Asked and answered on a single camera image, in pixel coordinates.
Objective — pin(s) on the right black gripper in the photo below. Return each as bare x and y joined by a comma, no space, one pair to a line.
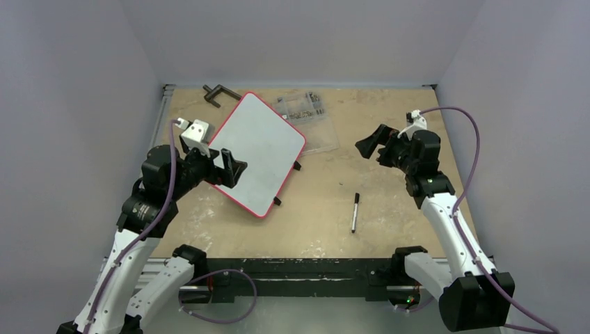
387,150

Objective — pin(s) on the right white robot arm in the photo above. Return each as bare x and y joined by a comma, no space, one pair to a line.
471,293

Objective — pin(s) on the red framed whiteboard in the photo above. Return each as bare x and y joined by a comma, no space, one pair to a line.
259,136

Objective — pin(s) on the clear plastic parts box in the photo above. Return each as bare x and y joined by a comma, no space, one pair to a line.
307,113

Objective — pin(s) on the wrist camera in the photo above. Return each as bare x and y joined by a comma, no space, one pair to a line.
196,134
415,121

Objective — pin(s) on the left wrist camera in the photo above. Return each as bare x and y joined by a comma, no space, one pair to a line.
196,134

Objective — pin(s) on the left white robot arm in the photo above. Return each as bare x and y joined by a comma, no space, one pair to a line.
115,306

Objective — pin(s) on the black metal clamp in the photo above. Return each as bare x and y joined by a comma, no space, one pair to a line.
213,93

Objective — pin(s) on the white whiteboard marker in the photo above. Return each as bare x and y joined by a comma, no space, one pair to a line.
354,221

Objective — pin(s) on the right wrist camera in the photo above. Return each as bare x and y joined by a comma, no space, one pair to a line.
415,121

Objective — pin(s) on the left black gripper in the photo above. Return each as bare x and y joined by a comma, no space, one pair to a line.
216,175

